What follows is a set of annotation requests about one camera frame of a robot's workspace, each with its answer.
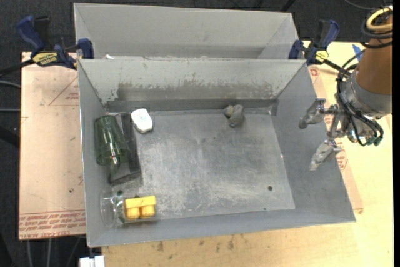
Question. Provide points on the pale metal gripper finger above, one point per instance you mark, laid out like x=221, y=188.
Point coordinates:
x=312, y=114
x=323, y=154

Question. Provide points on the grey toy animal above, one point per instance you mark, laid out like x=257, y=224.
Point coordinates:
x=236, y=114

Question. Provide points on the grey metal bin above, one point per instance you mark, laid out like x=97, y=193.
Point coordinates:
x=212, y=165

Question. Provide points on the white rounded plastic device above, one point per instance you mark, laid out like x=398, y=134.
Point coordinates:
x=142, y=120

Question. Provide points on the dark green flat block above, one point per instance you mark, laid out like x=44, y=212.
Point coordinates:
x=132, y=165

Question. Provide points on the yellow toy building block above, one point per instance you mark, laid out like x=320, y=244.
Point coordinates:
x=140, y=208

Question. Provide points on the green clear glass cup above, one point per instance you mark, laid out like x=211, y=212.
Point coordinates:
x=109, y=140

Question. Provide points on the brown cardboard board, red print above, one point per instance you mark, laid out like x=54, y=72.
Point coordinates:
x=50, y=134

